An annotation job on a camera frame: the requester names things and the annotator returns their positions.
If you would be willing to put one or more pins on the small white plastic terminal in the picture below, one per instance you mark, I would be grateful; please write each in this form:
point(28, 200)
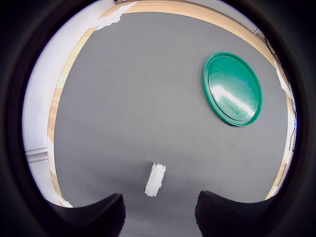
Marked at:
point(155, 180)

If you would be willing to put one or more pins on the round green lid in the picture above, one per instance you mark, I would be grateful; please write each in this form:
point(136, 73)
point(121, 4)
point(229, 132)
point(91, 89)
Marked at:
point(232, 89)

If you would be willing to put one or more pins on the white tape piece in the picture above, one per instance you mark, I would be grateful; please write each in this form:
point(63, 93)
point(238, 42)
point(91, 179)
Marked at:
point(64, 202)
point(284, 80)
point(111, 18)

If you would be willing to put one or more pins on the dark grey mat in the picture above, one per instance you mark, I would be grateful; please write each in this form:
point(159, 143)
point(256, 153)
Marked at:
point(148, 98)

